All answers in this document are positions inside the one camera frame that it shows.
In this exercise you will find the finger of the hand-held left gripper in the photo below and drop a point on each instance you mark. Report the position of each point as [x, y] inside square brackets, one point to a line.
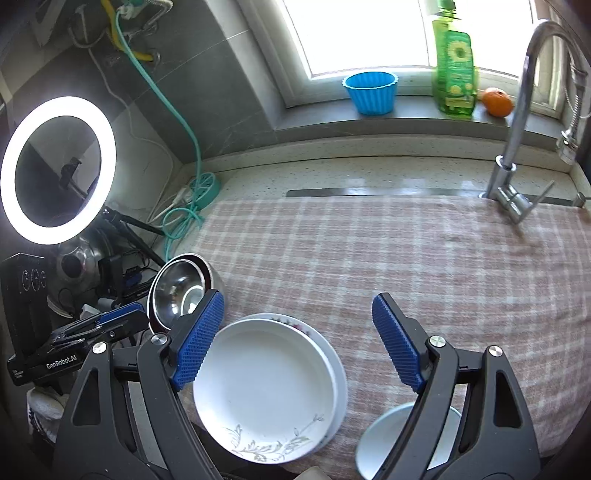
[115, 318]

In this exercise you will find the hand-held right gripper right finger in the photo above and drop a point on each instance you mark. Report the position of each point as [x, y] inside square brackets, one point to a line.
[397, 341]

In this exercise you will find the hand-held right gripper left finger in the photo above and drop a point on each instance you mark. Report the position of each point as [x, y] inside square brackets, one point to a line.
[198, 341]

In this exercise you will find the stainless steel bowl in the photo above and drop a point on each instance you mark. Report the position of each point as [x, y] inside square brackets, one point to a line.
[171, 286]

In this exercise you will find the floral deep plate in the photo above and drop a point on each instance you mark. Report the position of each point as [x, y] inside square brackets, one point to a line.
[339, 378]

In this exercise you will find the white plate grey leaf print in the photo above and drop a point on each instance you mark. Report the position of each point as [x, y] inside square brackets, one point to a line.
[263, 383]

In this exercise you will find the person's left hand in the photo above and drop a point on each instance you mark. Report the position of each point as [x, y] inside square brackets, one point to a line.
[41, 406]

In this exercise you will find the black electronic device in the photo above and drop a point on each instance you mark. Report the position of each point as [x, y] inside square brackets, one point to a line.
[120, 272]

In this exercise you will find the steel pot lid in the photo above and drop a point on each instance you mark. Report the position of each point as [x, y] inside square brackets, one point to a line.
[78, 263]

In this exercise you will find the black tripod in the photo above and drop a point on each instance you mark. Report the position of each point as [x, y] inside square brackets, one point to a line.
[134, 226]

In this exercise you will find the pink checked cloth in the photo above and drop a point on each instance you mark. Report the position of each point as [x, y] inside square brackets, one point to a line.
[346, 258]

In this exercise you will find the pale white bowl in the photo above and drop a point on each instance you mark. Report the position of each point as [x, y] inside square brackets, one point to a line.
[376, 447]

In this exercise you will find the round teal power strip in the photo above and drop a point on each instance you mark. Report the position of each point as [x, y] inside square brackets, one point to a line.
[212, 187]

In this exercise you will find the blue silicone cup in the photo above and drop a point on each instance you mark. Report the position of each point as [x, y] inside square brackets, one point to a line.
[369, 97]

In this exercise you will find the chrome kitchen faucet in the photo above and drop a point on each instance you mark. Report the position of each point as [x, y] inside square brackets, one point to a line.
[517, 120]

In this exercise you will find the orange fruit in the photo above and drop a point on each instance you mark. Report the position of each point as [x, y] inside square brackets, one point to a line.
[498, 104]

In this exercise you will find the green dish soap bottle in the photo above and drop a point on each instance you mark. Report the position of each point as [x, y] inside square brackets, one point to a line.
[455, 78]

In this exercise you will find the window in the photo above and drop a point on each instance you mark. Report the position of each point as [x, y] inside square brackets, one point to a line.
[360, 32]

